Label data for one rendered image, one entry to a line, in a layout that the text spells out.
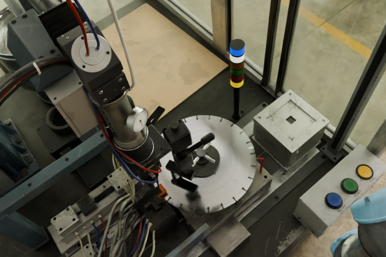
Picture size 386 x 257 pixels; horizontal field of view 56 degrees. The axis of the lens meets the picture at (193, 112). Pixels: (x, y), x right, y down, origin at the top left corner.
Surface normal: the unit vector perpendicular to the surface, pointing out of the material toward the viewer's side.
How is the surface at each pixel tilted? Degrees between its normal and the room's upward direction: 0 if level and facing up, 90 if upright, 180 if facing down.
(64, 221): 0
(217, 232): 0
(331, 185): 0
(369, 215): 63
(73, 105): 90
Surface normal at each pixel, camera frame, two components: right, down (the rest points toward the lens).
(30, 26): -0.10, -0.54
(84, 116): 0.62, 0.63
